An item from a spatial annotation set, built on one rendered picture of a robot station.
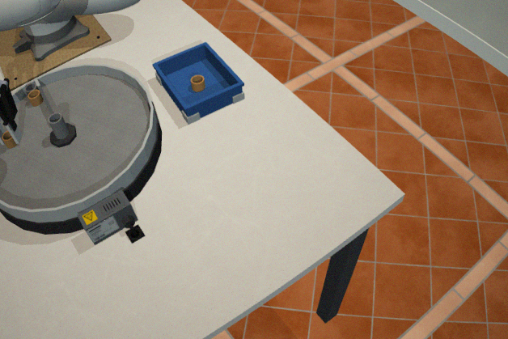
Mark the bronze bushing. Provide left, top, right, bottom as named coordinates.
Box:
left=28, top=90, right=44, bottom=107
left=2, top=131, right=17, bottom=148
left=191, top=75, right=205, bottom=92

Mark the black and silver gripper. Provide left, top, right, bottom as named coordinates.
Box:
left=0, top=78, right=22, bottom=145

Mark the blue crate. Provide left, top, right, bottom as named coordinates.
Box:
left=152, top=42, right=245, bottom=125

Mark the grey metal ring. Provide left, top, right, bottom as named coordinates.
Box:
left=53, top=126, right=69, bottom=139
left=25, top=83, right=39, bottom=95
left=48, top=112, right=66, bottom=132

